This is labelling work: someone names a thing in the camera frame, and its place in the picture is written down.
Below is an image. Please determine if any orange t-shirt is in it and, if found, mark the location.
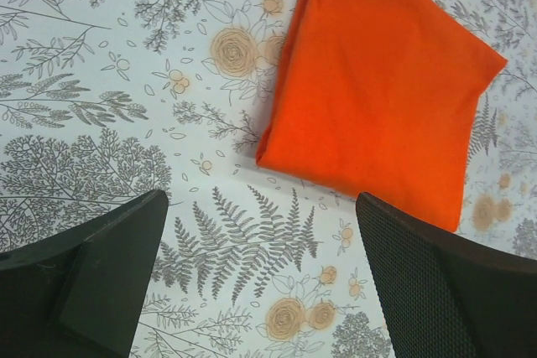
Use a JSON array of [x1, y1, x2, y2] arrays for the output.
[[256, 0, 506, 231]]

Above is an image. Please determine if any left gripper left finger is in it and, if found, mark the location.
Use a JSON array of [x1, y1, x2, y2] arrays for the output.
[[1, 190, 169, 357]]

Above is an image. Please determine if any floral table mat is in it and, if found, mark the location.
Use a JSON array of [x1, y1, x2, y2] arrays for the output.
[[0, 0, 537, 358]]

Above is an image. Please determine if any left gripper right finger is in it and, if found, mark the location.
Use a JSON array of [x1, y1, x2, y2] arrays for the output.
[[356, 193, 536, 357]]

